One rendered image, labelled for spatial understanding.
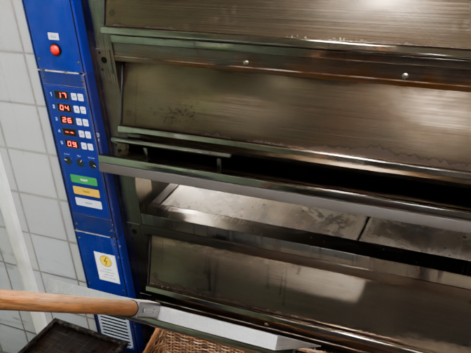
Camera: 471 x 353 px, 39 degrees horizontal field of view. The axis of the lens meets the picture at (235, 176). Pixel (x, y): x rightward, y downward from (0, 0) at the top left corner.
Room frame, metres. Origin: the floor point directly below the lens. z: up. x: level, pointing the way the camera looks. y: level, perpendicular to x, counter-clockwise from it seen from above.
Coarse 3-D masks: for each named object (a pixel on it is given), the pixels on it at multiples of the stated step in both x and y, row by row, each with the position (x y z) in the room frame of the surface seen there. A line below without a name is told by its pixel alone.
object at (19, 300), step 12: (0, 300) 0.76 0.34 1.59; (12, 300) 0.77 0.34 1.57; (24, 300) 0.79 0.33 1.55; (36, 300) 0.81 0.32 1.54; (48, 300) 0.83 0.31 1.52; (60, 300) 0.86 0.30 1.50; (72, 300) 0.88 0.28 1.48; (84, 300) 0.90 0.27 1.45; (96, 300) 0.93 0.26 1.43; (108, 300) 0.96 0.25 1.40; (120, 300) 0.99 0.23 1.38; (132, 300) 1.03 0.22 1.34; (60, 312) 0.86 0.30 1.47; (72, 312) 0.88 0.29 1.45; (84, 312) 0.90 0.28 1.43; (96, 312) 0.93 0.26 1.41; (108, 312) 0.95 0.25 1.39; (120, 312) 0.98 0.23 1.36; (132, 312) 1.01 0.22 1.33
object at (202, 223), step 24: (144, 216) 1.61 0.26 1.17; (168, 216) 1.59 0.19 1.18; (192, 216) 1.58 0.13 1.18; (216, 216) 1.57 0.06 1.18; (240, 240) 1.48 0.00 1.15; (264, 240) 1.45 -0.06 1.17; (288, 240) 1.42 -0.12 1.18; (312, 240) 1.41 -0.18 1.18; (336, 240) 1.41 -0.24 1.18; (360, 264) 1.34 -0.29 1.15; (384, 264) 1.31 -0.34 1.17; (408, 264) 1.28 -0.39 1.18; (432, 264) 1.28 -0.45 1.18; (456, 264) 1.27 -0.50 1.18
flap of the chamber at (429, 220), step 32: (160, 160) 1.49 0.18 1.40; (192, 160) 1.49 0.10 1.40; (224, 160) 1.49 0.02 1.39; (256, 160) 1.49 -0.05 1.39; (224, 192) 1.33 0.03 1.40; (256, 192) 1.30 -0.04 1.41; (384, 192) 1.26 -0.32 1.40; (416, 192) 1.26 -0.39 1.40; (448, 192) 1.25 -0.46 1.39; (416, 224) 1.13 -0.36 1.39; (448, 224) 1.11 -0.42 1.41
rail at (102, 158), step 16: (112, 160) 1.47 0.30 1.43; (128, 160) 1.45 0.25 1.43; (144, 160) 1.44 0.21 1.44; (192, 176) 1.37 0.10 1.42; (208, 176) 1.35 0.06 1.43; (224, 176) 1.33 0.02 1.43; (240, 176) 1.32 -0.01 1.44; (256, 176) 1.32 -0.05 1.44; (288, 192) 1.26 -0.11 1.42; (304, 192) 1.25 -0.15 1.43; (320, 192) 1.23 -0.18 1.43; (336, 192) 1.22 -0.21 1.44; (352, 192) 1.21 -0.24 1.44; (400, 208) 1.15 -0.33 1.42; (416, 208) 1.14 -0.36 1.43; (432, 208) 1.13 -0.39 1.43; (448, 208) 1.12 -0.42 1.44
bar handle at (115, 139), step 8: (112, 136) 1.53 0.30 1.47; (136, 144) 1.49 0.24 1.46; (144, 144) 1.48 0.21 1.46; (152, 144) 1.47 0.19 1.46; (160, 144) 1.46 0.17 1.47; (168, 144) 1.45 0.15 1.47; (144, 152) 1.47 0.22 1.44; (184, 152) 1.43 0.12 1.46; (192, 152) 1.42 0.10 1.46; (200, 152) 1.41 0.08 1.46; (208, 152) 1.40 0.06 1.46; (216, 152) 1.39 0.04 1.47; (224, 152) 1.39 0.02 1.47
